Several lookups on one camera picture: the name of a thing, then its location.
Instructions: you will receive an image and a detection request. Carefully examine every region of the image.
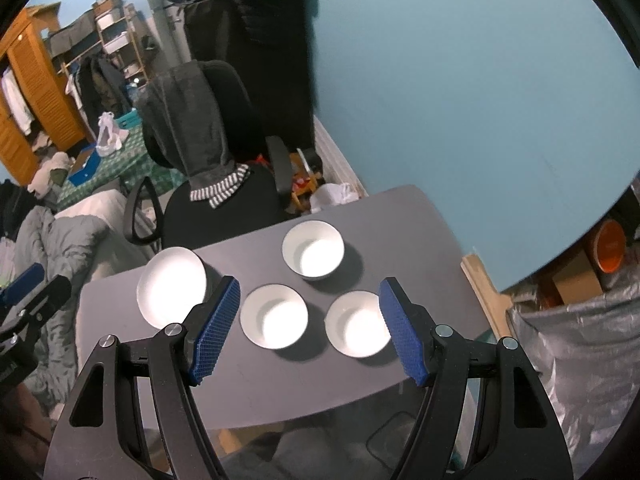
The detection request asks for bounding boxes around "white bag on floor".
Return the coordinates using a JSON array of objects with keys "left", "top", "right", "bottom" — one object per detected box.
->
[{"left": 309, "top": 183, "right": 360, "bottom": 214}]

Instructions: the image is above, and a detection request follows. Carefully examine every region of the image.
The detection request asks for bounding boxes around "black hanging coat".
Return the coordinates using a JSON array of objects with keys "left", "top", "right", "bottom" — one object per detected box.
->
[{"left": 168, "top": 0, "right": 314, "bottom": 151}]

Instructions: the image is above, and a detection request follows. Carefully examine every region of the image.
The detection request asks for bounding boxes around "white bowl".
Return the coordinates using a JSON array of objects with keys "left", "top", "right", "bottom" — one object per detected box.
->
[
  {"left": 324, "top": 290, "right": 390, "bottom": 359},
  {"left": 240, "top": 284, "right": 309, "bottom": 350},
  {"left": 281, "top": 220, "right": 345, "bottom": 280}
]

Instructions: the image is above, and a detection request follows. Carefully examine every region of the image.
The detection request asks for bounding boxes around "wooden louvred wardrobe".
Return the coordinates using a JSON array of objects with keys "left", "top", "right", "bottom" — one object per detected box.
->
[{"left": 1, "top": 2, "right": 90, "bottom": 186}]

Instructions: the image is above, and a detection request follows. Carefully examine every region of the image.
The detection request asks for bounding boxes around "dark grey hooded sweater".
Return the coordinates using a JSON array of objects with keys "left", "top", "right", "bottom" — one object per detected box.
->
[{"left": 136, "top": 61, "right": 254, "bottom": 209}]

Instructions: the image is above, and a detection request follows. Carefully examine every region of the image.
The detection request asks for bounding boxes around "white plastic bag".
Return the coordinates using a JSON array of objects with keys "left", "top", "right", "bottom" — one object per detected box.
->
[{"left": 96, "top": 112, "right": 122, "bottom": 158}]

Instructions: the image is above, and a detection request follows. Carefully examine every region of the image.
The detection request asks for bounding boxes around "bed with grey sheet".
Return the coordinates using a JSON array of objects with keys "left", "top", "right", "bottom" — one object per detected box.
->
[{"left": 55, "top": 190, "right": 155, "bottom": 282}]

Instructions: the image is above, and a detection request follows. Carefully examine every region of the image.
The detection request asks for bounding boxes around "white plate back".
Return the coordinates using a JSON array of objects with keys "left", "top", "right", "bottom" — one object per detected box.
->
[{"left": 136, "top": 247, "right": 208, "bottom": 330}]

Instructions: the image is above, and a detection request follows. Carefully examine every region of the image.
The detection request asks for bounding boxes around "grey quilted duvet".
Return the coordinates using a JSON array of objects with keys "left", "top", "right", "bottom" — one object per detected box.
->
[{"left": 14, "top": 206, "right": 108, "bottom": 412}]

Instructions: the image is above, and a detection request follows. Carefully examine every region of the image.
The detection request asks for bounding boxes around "blue cardboard box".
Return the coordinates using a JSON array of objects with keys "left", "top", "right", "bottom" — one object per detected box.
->
[{"left": 67, "top": 144, "right": 101, "bottom": 186}]

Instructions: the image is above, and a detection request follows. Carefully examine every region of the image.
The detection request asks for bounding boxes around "green checkered cloth table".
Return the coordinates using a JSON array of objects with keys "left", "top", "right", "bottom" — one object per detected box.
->
[{"left": 56, "top": 125, "right": 186, "bottom": 210}]

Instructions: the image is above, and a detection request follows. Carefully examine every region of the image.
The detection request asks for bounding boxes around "black office chair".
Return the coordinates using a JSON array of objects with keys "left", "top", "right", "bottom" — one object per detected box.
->
[{"left": 124, "top": 61, "right": 294, "bottom": 249}]

